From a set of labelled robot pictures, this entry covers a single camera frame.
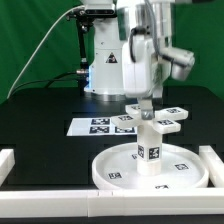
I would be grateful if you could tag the white table base foot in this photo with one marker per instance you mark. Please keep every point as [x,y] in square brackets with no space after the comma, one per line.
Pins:
[164,121]

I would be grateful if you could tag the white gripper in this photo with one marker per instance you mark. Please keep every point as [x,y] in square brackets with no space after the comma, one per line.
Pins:
[143,72]

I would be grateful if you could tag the white front fence bar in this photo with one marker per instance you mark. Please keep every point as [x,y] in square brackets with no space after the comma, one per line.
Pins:
[99,203]

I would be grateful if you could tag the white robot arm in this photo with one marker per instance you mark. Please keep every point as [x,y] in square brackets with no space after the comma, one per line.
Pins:
[150,18]

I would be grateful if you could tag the white fiducial marker sheet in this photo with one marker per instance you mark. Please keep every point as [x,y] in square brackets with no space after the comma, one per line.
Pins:
[96,127]

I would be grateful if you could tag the white left fence block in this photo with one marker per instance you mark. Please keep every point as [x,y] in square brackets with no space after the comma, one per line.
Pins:
[7,161]

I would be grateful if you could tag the black camera on stand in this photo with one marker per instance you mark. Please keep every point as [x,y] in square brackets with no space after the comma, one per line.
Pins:
[103,73]

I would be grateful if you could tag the white round table top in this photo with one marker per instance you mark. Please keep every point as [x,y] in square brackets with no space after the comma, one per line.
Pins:
[116,168]

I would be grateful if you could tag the white fence block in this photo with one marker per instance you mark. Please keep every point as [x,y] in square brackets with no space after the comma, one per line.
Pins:
[214,164]
[7,161]

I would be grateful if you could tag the white right fence block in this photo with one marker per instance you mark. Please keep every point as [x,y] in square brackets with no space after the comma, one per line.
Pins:
[214,164]

